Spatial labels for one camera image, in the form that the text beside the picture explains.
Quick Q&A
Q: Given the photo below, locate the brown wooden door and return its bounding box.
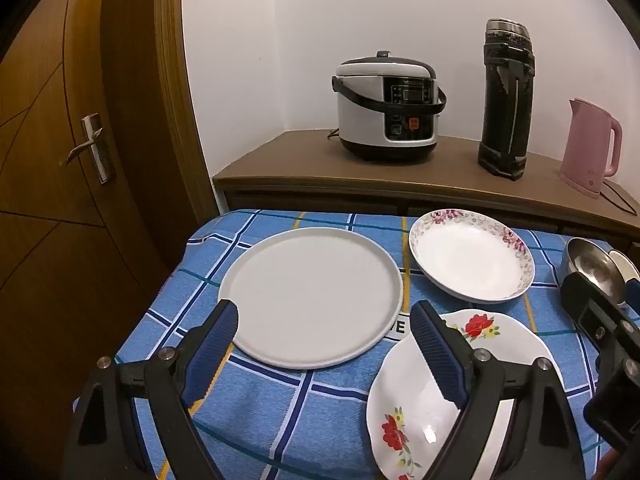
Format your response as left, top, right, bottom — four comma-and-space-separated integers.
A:
0, 0, 171, 480

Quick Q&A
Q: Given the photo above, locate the pink electric kettle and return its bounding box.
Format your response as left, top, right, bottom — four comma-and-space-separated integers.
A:
559, 98, 624, 197

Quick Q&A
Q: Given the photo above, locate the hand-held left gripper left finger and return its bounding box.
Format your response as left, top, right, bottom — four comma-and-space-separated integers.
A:
62, 299, 241, 480

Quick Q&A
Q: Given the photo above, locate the wooden door frame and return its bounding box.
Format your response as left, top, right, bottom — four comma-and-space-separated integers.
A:
100, 0, 221, 271

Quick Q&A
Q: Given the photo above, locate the pink floral deep plate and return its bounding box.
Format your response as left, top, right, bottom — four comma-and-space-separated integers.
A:
409, 208, 536, 305

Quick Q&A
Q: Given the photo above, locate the white rice cooker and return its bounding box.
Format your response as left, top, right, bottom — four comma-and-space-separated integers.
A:
331, 50, 448, 163

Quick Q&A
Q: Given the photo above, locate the red floral deep plate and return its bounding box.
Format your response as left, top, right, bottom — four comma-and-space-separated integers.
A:
366, 309, 566, 480

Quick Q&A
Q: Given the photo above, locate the blue plaid tablecloth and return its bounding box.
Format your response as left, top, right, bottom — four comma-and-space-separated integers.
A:
72, 208, 640, 480

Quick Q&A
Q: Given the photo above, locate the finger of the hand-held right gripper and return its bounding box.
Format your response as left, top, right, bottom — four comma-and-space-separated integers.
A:
624, 280, 640, 321
560, 271, 640, 361

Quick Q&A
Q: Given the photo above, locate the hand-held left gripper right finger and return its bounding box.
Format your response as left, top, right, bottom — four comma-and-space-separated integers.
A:
410, 301, 588, 480

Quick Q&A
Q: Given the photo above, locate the white plate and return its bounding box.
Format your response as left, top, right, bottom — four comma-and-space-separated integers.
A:
217, 227, 405, 368

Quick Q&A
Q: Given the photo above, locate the metal door handle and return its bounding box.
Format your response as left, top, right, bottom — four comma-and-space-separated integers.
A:
64, 113, 117, 184

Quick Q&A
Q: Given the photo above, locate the black kettle cable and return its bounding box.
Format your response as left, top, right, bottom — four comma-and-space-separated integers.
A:
600, 180, 640, 217

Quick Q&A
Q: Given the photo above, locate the black thermos flask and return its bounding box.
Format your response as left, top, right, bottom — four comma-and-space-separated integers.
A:
477, 18, 537, 181

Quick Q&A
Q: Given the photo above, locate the brown wooden cabinet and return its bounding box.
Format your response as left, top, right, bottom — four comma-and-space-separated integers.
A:
212, 129, 640, 256

